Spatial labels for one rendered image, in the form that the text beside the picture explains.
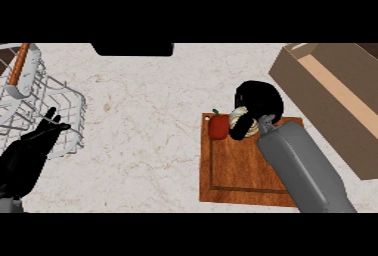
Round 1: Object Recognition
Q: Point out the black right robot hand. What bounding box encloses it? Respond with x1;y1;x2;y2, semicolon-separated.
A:
227;80;285;141

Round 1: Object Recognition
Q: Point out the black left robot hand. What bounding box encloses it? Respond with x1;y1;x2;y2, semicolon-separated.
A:
0;106;72;200

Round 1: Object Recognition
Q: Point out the white frosted cupcake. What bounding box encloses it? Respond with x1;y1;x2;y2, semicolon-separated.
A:
229;106;260;137

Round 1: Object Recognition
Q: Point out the brown cardboard box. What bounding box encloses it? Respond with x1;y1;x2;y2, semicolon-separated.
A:
267;43;378;181

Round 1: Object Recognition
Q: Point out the brown wooden cutting board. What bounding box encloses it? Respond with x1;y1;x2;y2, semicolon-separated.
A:
198;112;306;209

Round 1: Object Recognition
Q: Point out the red bell pepper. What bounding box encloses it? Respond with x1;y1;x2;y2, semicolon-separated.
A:
208;108;232;141

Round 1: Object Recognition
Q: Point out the black appliance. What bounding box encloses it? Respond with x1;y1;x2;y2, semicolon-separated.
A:
90;43;176;57

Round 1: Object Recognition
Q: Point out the white wire basket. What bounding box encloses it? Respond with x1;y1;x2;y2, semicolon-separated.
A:
0;43;88;160

